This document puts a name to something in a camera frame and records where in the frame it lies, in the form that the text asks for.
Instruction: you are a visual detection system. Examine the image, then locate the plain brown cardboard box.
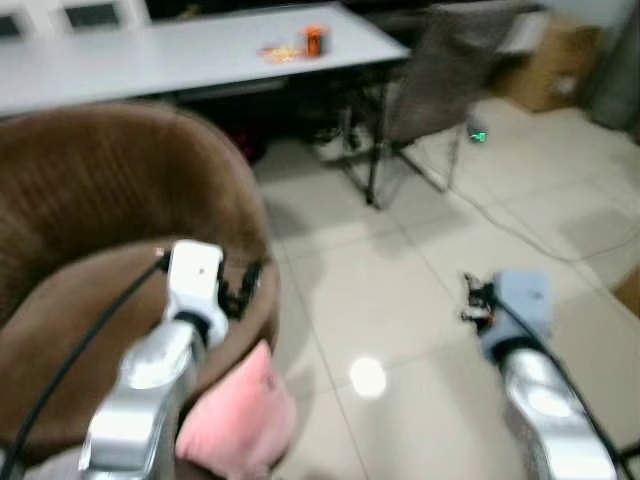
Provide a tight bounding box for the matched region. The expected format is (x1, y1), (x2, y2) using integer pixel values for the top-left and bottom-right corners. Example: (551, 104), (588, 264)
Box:
(490, 20), (602, 114)

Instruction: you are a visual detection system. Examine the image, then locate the long white table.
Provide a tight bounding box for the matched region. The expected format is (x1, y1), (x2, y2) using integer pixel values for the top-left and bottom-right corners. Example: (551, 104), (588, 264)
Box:
(0, 2), (412, 117)

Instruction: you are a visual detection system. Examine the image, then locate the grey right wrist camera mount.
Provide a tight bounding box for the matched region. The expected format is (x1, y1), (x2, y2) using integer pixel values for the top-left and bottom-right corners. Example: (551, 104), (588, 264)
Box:
(478, 271), (554, 348)

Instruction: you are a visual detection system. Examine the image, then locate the brown round velvet sofa chair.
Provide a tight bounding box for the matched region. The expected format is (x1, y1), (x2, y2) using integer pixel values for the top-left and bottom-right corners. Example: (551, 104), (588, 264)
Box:
(0, 100), (284, 467)

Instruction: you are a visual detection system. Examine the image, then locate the white glass-door cabinet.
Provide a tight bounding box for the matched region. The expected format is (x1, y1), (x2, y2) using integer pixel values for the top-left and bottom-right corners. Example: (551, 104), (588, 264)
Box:
(0, 0), (147, 42)

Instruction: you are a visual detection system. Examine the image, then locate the brown box corner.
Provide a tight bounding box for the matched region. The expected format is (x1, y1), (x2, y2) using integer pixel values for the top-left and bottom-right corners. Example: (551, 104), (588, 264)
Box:
(612, 268), (640, 318)

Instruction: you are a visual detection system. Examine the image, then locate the black and red bag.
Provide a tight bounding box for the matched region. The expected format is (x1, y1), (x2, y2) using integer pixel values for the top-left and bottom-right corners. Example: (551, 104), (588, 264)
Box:
(222, 122), (269, 168)

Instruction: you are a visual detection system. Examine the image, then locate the pink pillow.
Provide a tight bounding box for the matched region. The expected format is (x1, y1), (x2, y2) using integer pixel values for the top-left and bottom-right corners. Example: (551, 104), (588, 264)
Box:
(175, 340), (299, 480)

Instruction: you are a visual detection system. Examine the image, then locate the thin grey floor cable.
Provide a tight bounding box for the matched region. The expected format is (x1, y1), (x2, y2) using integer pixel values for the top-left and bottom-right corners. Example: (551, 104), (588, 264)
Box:
(400, 150), (640, 267)

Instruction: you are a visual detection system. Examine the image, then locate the orange can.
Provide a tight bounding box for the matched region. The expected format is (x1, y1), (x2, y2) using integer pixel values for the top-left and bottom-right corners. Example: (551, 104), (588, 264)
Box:
(304, 25), (329, 58)

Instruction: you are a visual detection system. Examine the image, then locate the grey fabric folding chair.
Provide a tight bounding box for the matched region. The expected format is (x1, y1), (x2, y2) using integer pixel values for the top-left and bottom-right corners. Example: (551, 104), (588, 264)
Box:
(340, 5), (523, 210)

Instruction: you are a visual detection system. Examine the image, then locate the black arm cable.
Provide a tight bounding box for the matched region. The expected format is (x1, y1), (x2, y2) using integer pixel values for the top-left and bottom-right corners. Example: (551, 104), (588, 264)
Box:
(488, 295), (627, 480)
(0, 255), (172, 480)

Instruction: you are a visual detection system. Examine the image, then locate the grey curtain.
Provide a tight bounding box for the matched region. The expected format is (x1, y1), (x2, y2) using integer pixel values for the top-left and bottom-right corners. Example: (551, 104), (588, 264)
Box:
(585, 0), (640, 137)

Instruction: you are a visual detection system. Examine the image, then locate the orange snack packet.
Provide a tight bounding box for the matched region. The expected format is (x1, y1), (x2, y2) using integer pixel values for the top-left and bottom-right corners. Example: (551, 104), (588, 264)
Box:
(258, 43), (307, 66)

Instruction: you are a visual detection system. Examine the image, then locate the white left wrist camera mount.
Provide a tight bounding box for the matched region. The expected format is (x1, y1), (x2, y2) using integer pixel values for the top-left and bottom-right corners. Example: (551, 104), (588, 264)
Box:
(163, 240), (230, 321)

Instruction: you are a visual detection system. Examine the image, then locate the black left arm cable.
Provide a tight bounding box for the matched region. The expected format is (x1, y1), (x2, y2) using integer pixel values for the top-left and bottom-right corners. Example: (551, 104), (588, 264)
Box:
(0, 255), (172, 480)

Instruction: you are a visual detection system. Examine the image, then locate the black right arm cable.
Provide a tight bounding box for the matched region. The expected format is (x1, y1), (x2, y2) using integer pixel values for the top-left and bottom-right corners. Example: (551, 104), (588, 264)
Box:
(488, 295), (627, 480)

